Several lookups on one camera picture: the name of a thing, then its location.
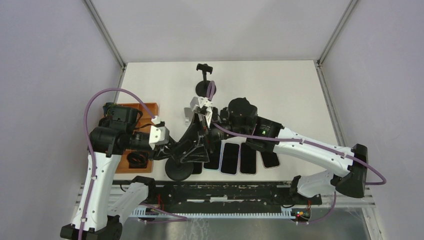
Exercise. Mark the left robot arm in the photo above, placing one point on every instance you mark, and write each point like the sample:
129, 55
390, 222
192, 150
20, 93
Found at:
94, 219

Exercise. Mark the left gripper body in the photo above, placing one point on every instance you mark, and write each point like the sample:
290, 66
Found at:
157, 154

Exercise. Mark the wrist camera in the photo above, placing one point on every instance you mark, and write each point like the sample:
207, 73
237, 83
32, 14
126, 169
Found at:
159, 133
202, 106

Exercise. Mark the pink case phone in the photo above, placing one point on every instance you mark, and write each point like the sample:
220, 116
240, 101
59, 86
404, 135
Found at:
248, 160

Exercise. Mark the light blue case phone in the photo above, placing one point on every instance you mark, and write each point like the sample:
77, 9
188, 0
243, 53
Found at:
214, 160

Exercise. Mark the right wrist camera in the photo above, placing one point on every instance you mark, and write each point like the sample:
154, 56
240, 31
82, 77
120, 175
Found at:
202, 106

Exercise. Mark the black folding phone stand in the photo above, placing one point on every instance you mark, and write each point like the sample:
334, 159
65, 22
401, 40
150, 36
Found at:
215, 115

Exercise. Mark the clear case phone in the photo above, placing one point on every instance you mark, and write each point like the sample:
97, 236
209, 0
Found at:
270, 159

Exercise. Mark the white slotted cable duct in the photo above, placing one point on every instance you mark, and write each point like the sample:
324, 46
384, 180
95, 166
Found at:
146, 213

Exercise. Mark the lilac case phone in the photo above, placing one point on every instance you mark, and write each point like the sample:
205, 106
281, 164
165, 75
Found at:
230, 159

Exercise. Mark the black round base stand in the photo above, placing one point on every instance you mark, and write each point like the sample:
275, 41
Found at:
205, 88

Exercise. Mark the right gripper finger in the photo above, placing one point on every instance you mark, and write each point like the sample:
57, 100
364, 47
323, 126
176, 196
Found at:
199, 153
194, 136

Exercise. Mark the black phone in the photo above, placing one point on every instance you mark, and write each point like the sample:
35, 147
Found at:
197, 168

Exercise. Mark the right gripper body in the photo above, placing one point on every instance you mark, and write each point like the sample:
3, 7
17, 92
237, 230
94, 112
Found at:
214, 134

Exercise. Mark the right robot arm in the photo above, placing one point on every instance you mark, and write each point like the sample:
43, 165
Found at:
344, 169

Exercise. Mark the white folding phone stand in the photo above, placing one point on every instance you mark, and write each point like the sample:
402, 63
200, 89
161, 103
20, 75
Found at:
190, 116

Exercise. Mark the orange wooden organizer tray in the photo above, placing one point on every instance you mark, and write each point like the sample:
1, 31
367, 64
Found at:
145, 109

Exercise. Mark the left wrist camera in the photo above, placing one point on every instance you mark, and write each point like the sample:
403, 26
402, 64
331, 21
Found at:
159, 133

